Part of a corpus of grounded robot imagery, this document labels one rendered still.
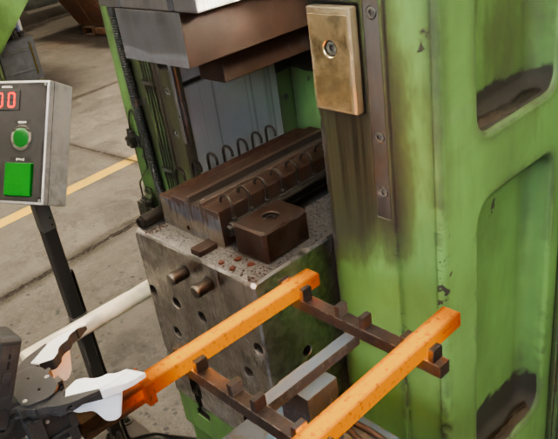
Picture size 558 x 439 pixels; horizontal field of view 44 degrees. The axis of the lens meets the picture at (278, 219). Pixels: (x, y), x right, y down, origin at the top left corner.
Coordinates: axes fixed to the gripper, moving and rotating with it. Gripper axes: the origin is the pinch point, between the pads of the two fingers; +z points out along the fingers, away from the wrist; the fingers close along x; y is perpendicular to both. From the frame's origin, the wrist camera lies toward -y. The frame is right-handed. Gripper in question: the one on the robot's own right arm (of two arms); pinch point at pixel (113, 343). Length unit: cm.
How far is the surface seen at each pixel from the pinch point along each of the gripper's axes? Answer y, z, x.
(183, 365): 8.2, 7.9, 1.3
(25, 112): -8, 27, -81
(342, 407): 7.6, 15.4, 24.2
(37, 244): 105, 72, -250
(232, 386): 8.0, 9.5, 10.3
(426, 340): 7.6, 31.7, 24.6
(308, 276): 7.6, 33.3, 0.6
